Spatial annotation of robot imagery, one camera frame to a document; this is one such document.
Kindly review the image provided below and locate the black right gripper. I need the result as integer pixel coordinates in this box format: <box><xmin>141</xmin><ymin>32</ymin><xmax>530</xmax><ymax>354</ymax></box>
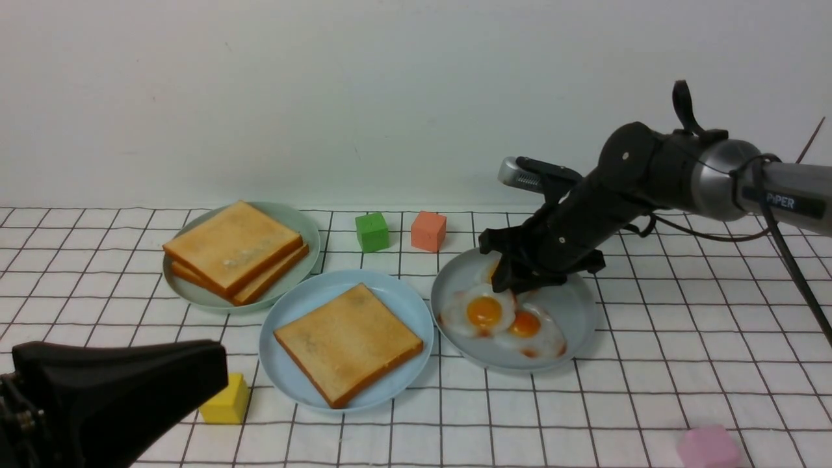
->
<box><xmin>478</xmin><ymin>171</ymin><xmax>654</xmax><ymax>293</ymax></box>

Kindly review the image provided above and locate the fried egg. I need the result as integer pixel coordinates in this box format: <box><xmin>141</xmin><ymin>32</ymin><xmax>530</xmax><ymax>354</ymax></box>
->
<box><xmin>478</xmin><ymin>259</ymin><xmax>500</xmax><ymax>285</ymax></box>
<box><xmin>439</xmin><ymin>283</ymin><xmax>517</xmax><ymax>338</ymax></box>
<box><xmin>493</xmin><ymin>302</ymin><xmax>567</xmax><ymax>359</ymax></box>

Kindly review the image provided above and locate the toast slice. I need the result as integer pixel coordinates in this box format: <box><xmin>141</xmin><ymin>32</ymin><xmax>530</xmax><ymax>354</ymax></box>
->
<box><xmin>273</xmin><ymin>283</ymin><xmax>426</xmax><ymax>410</ymax></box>
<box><xmin>162</xmin><ymin>201</ymin><xmax>309</xmax><ymax>295</ymax></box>
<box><xmin>172</xmin><ymin>244</ymin><xmax>310</xmax><ymax>306</ymax></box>

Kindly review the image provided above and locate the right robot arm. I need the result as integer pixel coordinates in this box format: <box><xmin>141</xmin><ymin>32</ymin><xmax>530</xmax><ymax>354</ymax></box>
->
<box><xmin>478</xmin><ymin>122</ymin><xmax>831</xmax><ymax>293</ymax></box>

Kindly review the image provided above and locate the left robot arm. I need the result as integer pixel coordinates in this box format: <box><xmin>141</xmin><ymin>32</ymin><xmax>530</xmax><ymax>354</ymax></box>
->
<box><xmin>1</xmin><ymin>339</ymin><xmax>229</xmax><ymax>467</ymax></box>

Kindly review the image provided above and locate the grey egg plate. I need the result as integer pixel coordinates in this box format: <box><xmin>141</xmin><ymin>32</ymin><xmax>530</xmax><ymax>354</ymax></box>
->
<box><xmin>430</xmin><ymin>249</ymin><xmax>600</xmax><ymax>373</ymax></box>

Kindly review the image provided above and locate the orange foam cube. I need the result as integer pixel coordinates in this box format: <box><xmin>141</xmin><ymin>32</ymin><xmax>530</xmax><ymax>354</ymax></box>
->
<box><xmin>410</xmin><ymin>211</ymin><xmax>448</xmax><ymax>253</ymax></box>

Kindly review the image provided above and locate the checkered white tablecloth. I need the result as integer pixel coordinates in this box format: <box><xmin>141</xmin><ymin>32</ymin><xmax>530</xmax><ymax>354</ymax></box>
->
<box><xmin>2</xmin><ymin>207</ymin><xmax>831</xmax><ymax>467</ymax></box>

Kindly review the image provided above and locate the green foam cube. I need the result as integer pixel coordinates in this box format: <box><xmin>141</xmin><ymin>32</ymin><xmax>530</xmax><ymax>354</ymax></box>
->
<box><xmin>356</xmin><ymin>211</ymin><xmax>391</xmax><ymax>253</ymax></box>

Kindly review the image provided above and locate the pink foam cube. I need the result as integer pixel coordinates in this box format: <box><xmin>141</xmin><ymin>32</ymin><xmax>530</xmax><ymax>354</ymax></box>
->
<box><xmin>677</xmin><ymin>424</ymin><xmax>741</xmax><ymax>467</ymax></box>

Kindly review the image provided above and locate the light blue centre plate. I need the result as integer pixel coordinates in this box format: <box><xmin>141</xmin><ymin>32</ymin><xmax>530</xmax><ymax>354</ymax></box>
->
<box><xmin>259</xmin><ymin>270</ymin><xmax>435</xmax><ymax>413</ymax></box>

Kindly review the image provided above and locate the grey-green bread plate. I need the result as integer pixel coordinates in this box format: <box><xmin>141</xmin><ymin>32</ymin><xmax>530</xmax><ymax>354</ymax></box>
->
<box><xmin>162</xmin><ymin>201</ymin><xmax>321</xmax><ymax>314</ymax></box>

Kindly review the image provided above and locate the yellow foam cube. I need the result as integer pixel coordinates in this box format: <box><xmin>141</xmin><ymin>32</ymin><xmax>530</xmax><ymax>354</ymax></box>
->
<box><xmin>198</xmin><ymin>373</ymin><xmax>250</xmax><ymax>424</ymax></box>

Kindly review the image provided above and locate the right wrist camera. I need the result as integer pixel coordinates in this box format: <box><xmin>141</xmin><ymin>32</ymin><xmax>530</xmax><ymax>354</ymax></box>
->
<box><xmin>497</xmin><ymin>157</ymin><xmax>583</xmax><ymax>198</ymax></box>

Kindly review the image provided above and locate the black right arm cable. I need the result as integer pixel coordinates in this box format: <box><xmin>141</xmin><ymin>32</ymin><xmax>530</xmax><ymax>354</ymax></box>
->
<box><xmin>623</xmin><ymin>80</ymin><xmax>832</xmax><ymax>345</ymax></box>

